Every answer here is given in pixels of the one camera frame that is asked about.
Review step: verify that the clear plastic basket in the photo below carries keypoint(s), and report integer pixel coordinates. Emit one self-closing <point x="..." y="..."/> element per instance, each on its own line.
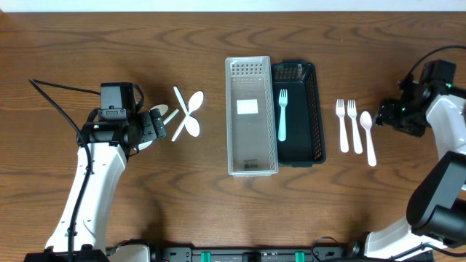
<point x="250" y="117"/>

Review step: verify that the white plastic spoon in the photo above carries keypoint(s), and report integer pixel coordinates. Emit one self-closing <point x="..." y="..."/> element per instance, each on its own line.
<point x="162" y="109"/>
<point x="171" y="116"/>

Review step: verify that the white spoon crossed bowl up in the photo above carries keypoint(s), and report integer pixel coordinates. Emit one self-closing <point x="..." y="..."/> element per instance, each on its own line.
<point x="193" y="103"/>

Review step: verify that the white plastic fork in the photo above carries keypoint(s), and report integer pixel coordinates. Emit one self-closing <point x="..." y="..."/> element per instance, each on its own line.
<point x="352" y="113"/>
<point x="343" y="139"/>

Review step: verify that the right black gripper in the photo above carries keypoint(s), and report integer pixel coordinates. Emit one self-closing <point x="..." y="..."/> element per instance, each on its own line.
<point x="384" y="114"/>

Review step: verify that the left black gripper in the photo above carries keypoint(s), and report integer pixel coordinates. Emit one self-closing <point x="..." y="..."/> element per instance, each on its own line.
<point x="157" y="124"/>

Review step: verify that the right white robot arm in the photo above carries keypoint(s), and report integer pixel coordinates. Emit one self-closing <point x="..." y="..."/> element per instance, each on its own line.
<point x="435" y="215"/>

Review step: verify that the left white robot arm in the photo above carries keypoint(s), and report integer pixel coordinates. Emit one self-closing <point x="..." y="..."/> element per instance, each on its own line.
<point x="102" y="158"/>

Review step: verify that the black plastic basket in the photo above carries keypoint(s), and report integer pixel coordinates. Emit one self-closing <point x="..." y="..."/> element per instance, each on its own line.
<point x="304" y="145"/>

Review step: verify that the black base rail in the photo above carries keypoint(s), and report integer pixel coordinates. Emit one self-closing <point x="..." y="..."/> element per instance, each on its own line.
<point x="141" y="250"/>

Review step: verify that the pale pink plastic spoon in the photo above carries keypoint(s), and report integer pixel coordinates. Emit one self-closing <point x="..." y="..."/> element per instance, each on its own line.
<point x="366" y="123"/>

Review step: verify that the light blue plastic fork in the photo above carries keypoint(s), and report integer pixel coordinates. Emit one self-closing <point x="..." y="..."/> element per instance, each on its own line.
<point x="283" y="101"/>

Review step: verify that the white spoon crossed bowl down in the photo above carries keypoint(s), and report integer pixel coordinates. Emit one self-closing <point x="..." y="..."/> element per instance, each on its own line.
<point x="189" y="120"/>

